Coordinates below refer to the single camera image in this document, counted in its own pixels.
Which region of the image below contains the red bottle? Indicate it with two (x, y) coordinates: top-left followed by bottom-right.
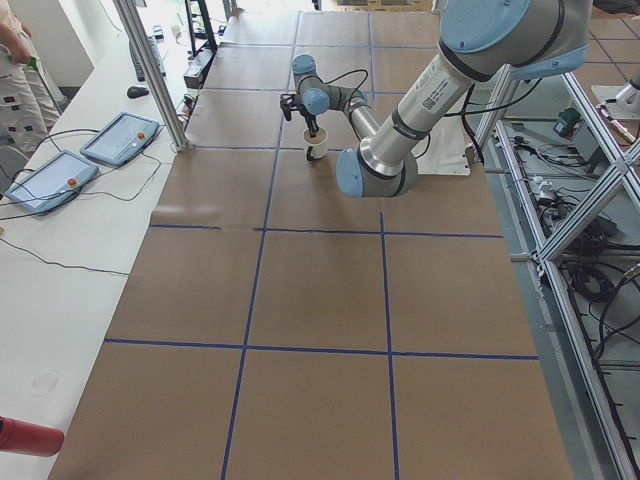
(1, 417), (65, 457)

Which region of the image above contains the far blue teach pendant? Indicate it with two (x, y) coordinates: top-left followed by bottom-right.
(80, 112), (160, 167)

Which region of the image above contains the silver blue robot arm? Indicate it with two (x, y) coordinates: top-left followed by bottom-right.
(280, 1), (592, 198)

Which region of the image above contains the black computer mouse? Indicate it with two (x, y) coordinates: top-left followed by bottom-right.
(126, 85), (149, 99)

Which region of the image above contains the aluminium lattice frame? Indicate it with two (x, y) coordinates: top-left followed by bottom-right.
(470, 62), (639, 479)

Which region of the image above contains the near blue teach pendant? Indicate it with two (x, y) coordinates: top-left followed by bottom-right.
(5, 150), (99, 215)

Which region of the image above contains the blue teach pendant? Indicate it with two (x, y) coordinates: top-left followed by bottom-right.
(80, 112), (160, 167)
(5, 150), (99, 215)

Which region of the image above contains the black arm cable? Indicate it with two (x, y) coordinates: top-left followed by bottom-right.
(319, 69), (370, 109)

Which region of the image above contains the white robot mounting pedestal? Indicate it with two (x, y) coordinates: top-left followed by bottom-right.
(412, 117), (471, 176)

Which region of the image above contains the black keyboard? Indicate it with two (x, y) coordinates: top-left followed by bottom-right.
(128, 33), (167, 84)

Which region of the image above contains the aluminium frame post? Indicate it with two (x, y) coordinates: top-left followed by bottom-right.
(113, 0), (189, 152)

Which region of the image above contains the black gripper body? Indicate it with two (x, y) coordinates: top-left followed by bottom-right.
(279, 93), (306, 120)

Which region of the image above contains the white smiley mug black handle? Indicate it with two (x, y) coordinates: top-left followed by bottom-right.
(303, 128), (327, 162)

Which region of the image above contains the person in white clothes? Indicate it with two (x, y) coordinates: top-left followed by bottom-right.
(1, 1), (60, 156)

